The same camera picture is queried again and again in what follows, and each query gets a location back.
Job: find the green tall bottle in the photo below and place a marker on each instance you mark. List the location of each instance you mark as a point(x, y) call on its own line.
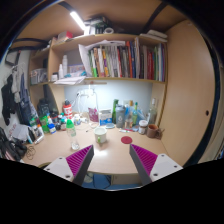
point(115, 102)

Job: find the wooden shelf unit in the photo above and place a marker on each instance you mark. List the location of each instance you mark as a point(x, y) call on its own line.
point(107, 88)

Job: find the clear bottle with green cap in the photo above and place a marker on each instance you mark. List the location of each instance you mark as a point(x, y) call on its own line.
point(71, 131)

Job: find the brown ceramic mug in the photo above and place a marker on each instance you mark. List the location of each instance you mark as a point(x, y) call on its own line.
point(153, 131)

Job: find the jar with red lid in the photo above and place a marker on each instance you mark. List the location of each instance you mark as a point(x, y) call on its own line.
point(142, 126)

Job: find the white lotion bottle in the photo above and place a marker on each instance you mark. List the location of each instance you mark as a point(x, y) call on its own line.
point(65, 65)

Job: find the white mug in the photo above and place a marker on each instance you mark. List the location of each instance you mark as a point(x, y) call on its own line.
point(100, 134)

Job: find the ceiling light tube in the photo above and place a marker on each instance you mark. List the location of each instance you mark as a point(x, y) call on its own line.
point(78, 20)

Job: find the round red coaster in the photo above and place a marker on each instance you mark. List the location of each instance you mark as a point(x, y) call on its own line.
point(126, 140)

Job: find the small blue capped bottle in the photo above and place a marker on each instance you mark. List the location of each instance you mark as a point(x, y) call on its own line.
point(52, 128)

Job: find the pink snack bag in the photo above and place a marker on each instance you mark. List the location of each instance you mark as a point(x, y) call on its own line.
point(93, 114)

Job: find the clear glass bottle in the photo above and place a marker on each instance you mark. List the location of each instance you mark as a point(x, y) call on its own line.
point(152, 112)

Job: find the blue white tissue box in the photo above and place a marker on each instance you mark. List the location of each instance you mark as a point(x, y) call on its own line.
point(105, 117)

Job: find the grey shaker bottle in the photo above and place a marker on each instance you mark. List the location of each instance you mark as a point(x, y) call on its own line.
point(120, 115)

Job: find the hanging dark clothes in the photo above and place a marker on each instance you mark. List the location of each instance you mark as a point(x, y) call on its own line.
point(16, 99)

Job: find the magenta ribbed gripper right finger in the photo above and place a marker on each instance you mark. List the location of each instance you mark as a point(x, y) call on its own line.
point(152, 167)

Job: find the red white bottle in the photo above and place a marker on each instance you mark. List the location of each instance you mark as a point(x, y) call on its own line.
point(67, 109)

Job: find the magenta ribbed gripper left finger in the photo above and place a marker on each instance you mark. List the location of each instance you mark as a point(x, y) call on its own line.
point(74, 167)

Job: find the row of books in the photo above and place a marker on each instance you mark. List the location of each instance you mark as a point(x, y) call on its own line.
point(124, 59)

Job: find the white paper stack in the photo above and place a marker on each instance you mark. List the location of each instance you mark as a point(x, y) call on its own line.
point(70, 81)

